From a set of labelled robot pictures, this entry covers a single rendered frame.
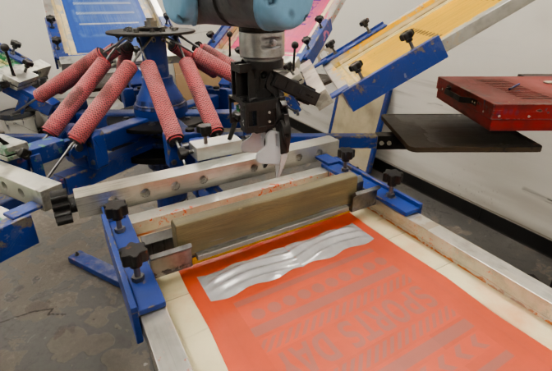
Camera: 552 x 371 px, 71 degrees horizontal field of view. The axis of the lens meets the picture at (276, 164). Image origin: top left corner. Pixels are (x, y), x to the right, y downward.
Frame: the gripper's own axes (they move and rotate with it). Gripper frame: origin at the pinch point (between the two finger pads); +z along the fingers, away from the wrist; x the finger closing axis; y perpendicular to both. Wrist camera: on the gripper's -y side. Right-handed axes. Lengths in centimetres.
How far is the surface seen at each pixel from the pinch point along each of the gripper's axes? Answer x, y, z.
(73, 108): -72, 30, 2
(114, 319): -100, 32, 112
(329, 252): 9.8, -6.8, 16.5
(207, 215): 1.1, 14.3, 6.2
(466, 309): 32.5, -17.3, 16.9
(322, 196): 1.5, -10.7, 9.0
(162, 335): 16.7, 27.3, 13.2
